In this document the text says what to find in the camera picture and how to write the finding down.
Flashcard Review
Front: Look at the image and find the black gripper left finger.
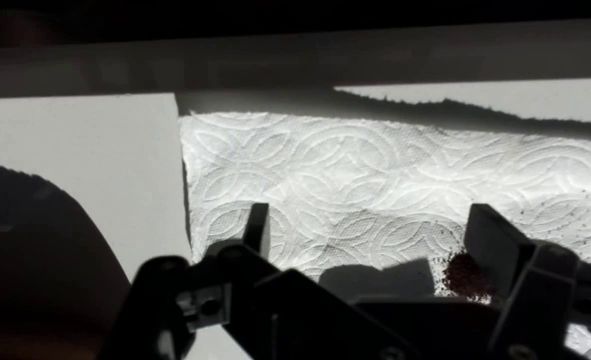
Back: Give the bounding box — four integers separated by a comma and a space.
242, 205, 270, 257

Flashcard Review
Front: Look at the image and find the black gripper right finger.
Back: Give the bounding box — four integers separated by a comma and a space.
465, 205, 529, 298

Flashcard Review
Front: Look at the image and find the white paper towel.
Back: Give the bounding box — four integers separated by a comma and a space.
180, 113, 591, 297

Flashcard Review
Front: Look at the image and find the spilled brown spice pile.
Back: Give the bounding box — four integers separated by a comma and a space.
443, 253, 495, 298

